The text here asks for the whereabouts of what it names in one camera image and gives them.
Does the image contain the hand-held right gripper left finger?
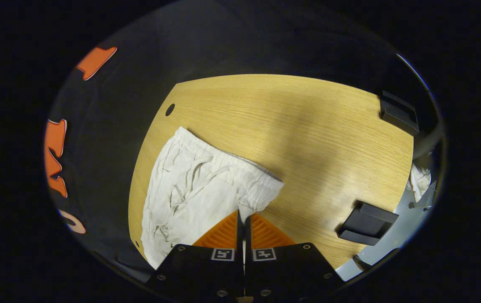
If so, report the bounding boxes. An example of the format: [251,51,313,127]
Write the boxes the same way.
[146,210,245,300]

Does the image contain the grey metal tube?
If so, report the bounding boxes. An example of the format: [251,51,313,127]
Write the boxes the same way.
[412,124,445,160]

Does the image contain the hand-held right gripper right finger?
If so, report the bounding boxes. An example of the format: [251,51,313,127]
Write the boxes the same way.
[245,213,346,300]

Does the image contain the white jeans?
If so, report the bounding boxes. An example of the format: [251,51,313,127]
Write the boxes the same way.
[140,126,285,270]

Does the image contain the crumpled white cloth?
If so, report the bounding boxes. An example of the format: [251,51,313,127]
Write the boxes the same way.
[407,163,433,203]

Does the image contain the black table clamp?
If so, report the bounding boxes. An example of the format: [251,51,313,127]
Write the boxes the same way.
[378,90,420,136]
[336,201,399,246]

